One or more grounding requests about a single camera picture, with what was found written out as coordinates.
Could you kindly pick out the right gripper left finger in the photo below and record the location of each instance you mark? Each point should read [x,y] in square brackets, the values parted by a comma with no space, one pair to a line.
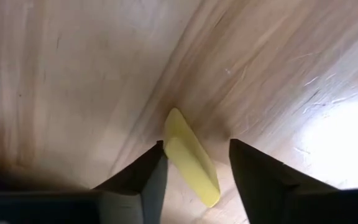
[141,189]

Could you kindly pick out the yellow eraser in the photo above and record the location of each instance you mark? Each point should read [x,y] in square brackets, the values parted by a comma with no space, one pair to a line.
[191,168]

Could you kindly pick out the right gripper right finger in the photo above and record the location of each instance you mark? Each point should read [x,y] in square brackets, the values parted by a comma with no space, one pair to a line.
[269,193]

